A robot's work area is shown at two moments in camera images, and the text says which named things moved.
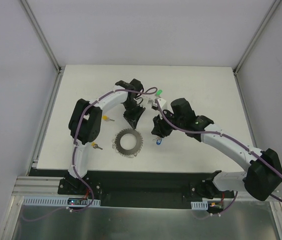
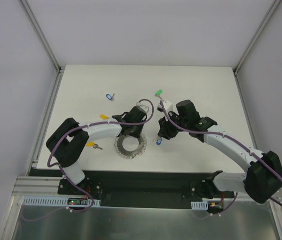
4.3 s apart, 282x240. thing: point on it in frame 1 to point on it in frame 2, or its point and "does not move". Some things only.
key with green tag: [158, 92] does not move
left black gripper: [133, 111] to [133, 131]
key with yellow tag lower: [96, 146] does not move
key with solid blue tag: [158, 140] does not move
